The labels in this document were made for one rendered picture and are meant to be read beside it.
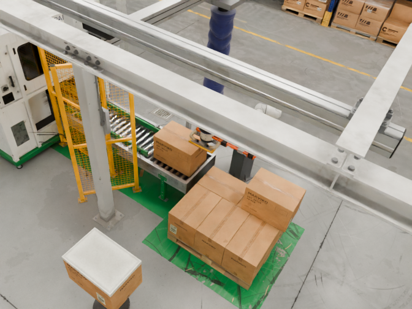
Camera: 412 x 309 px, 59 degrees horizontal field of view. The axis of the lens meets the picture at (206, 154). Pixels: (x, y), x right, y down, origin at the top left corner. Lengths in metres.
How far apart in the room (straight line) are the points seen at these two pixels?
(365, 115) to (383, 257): 4.17
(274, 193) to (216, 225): 0.77
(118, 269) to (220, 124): 2.24
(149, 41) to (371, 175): 1.30
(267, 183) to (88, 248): 2.09
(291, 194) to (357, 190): 2.92
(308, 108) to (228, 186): 3.19
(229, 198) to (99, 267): 1.88
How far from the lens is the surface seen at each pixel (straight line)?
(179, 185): 4.77
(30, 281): 4.85
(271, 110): 4.46
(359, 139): 1.37
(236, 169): 5.46
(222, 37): 3.59
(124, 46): 7.20
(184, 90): 1.58
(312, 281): 4.93
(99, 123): 3.93
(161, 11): 2.73
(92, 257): 3.63
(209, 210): 4.50
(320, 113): 1.71
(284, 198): 4.29
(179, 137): 4.76
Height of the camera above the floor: 4.11
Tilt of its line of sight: 44 degrees down
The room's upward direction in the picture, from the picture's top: 7 degrees clockwise
